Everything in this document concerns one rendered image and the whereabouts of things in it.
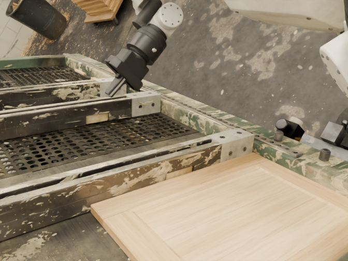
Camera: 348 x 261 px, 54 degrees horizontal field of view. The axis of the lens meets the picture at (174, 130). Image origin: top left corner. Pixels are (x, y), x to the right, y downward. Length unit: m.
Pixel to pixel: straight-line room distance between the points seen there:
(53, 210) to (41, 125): 0.47
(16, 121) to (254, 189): 0.69
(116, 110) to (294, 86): 1.26
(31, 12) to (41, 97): 3.67
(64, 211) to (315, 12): 0.56
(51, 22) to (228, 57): 3.09
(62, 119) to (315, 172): 0.74
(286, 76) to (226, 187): 1.49
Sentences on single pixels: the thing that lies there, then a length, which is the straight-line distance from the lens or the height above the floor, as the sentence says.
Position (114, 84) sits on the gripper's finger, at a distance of 0.91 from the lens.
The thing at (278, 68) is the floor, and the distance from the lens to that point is 2.27.
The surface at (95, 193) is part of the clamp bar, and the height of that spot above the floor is 1.29.
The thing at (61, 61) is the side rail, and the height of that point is 0.92.
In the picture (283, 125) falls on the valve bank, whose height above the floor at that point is 0.79.
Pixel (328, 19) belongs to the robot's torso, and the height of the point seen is 1.23.
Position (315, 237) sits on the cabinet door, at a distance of 0.70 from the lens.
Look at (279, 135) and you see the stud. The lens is 0.98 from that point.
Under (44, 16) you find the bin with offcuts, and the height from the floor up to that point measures 0.31.
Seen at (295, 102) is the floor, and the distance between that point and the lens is 2.09.
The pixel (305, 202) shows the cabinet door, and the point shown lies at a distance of 0.80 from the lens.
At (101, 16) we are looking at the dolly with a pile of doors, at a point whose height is 0.13.
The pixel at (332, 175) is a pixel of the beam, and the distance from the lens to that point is 0.87.
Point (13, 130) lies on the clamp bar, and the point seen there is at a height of 1.32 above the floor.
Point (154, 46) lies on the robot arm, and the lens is 0.92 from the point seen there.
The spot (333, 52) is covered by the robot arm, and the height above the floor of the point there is 1.43.
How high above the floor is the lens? 1.70
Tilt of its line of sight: 43 degrees down
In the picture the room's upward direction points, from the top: 57 degrees counter-clockwise
